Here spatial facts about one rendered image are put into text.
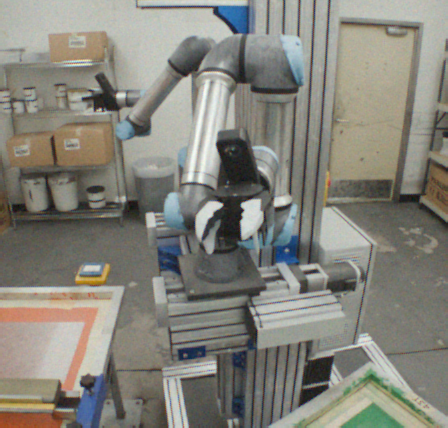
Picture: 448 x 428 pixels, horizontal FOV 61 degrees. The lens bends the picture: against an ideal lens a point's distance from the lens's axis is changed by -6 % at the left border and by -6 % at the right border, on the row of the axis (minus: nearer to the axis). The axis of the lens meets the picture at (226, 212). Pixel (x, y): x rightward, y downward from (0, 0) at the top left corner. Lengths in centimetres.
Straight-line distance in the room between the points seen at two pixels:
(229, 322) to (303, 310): 22
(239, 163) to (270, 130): 39
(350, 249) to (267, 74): 73
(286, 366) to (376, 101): 373
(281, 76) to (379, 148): 421
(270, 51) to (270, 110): 14
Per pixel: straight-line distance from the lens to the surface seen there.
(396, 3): 492
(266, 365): 170
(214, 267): 113
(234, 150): 57
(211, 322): 123
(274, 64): 95
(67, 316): 161
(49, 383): 122
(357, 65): 482
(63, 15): 463
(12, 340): 158
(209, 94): 92
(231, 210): 58
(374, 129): 502
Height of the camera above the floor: 190
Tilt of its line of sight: 24 degrees down
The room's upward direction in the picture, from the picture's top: straight up
